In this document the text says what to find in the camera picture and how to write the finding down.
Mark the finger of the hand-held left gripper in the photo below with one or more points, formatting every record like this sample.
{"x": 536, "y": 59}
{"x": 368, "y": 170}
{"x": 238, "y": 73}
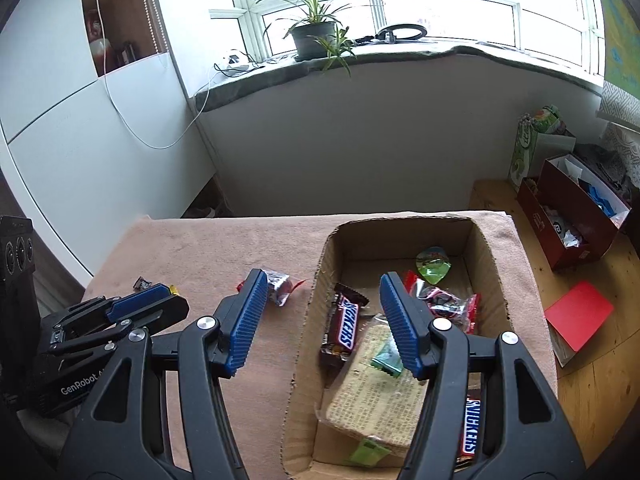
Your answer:
{"x": 85, "y": 312}
{"x": 140, "y": 300}

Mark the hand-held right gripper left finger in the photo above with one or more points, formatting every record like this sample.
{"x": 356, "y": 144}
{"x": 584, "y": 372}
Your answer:
{"x": 247, "y": 320}

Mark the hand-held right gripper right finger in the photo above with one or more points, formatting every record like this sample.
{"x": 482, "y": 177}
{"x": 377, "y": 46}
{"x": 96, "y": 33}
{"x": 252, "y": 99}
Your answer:
{"x": 400, "y": 325}

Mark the small dark candy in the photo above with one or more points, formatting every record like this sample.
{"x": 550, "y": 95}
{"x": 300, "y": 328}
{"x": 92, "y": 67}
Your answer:
{"x": 141, "y": 284}

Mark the small green packet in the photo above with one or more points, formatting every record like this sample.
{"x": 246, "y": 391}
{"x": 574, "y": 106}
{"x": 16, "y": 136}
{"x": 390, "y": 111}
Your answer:
{"x": 385, "y": 360}

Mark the red candy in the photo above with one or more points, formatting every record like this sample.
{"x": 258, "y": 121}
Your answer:
{"x": 280, "y": 285}
{"x": 460, "y": 315}
{"x": 415, "y": 282}

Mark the brown chocolate bar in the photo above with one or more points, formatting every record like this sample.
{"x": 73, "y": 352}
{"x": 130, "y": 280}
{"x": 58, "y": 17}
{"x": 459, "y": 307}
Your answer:
{"x": 345, "y": 327}
{"x": 472, "y": 430}

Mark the green jelly cup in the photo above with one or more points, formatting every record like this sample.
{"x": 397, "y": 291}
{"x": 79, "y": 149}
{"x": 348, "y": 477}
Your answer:
{"x": 432, "y": 265}

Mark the cardboard box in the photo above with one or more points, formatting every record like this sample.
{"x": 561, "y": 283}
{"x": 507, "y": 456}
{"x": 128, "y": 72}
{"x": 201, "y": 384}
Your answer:
{"x": 300, "y": 385}

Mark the yellow cracker packet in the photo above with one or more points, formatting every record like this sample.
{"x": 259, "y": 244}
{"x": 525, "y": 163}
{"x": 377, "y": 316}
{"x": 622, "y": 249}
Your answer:
{"x": 370, "y": 410}

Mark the light green packet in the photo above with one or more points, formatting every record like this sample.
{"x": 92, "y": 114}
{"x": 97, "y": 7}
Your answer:
{"x": 370, "y": 452}

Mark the white cabinet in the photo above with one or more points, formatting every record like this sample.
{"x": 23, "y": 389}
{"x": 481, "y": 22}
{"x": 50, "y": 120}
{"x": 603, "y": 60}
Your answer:
{"x": 75, "y": 160}

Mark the dark red open box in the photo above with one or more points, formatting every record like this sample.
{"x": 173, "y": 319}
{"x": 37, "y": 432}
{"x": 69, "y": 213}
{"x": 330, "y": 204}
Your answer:
{"x": 555, "y": 255}

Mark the flat red box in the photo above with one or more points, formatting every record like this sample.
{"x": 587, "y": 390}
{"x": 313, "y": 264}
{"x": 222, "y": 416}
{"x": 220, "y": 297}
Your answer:
{"x": 577, "y": 315}

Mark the green paper bag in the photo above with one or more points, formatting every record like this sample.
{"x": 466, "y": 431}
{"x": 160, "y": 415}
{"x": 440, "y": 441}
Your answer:
{"x": 522, "y": 160}

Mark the white power adapter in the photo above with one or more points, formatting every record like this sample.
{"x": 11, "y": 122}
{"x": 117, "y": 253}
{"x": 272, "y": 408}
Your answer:
{"x": 235, "y": 62}

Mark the white lace cloth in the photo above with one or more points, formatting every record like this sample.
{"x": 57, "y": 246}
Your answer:
{"x": 627, "y": 155}

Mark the potted spider plant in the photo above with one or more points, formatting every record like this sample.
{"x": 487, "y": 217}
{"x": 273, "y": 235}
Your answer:
{"x": 312, "y": 40}

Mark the white window frame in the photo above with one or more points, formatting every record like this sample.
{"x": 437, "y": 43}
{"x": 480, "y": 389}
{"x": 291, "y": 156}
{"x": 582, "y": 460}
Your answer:
{"x": 245, "y": 20}

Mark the wall scroll painting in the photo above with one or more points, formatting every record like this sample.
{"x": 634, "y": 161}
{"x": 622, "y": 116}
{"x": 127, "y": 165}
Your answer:
{"x": 622, "y": 35}

